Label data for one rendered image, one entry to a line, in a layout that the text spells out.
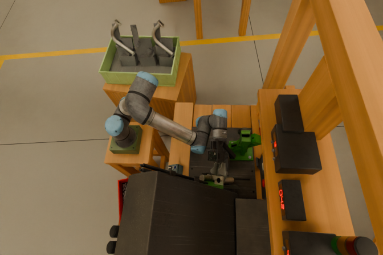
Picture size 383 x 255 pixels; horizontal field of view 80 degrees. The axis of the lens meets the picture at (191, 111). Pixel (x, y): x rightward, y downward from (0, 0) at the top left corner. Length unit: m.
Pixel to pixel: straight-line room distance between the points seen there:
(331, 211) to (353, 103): 0.42
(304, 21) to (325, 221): 0.73
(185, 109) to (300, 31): 0.95
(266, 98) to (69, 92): 2.80
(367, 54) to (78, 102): 3.01
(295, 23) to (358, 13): 0.34
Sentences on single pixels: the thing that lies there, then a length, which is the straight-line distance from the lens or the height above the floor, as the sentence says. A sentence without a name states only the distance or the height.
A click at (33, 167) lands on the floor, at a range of 3.14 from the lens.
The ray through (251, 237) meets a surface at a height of 1.24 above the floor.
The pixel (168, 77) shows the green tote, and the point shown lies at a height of 0.92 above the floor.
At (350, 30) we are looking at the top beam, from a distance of 0.72.
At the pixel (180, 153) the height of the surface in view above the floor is 0.90.
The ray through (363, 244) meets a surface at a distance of 0.73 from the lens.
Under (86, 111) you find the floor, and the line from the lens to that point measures 3.10.
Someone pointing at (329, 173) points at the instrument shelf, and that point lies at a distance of 0.95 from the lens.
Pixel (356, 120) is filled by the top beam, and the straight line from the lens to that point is 0.61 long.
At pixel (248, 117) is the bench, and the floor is 0.88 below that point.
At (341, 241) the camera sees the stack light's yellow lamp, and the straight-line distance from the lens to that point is 0.77.
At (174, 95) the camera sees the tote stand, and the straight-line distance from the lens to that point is 1.90.
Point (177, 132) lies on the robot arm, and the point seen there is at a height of 1.34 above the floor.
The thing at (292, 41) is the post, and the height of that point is 1.60.
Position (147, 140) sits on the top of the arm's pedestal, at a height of 0.85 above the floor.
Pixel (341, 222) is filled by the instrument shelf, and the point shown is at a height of 1.54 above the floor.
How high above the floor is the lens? 2.37
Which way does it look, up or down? 62 degrees down
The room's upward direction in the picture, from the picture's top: 10 degrees counter-clockwise
